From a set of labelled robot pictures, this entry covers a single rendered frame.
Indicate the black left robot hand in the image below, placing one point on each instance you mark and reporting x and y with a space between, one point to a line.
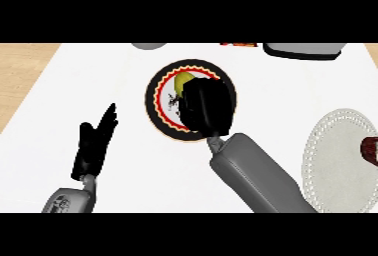
94 143

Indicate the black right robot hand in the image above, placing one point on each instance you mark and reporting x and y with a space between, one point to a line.
207 106

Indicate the grey round object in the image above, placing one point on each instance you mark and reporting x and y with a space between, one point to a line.
150 46

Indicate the dark red brown object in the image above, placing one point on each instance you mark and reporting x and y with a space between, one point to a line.
370 148

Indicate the yellow green pear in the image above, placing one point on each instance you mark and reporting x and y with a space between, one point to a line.
184 81

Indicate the red orange patterned object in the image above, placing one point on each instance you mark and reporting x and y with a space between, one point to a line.
240 44

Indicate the grey black appliance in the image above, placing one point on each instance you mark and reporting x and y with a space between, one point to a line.
303 50

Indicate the pale round lace placemat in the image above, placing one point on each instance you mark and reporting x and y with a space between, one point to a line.
334 160

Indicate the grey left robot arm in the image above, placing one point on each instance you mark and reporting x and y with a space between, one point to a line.
74 196

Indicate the black red patterned plate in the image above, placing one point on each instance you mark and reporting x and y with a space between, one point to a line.
163 100

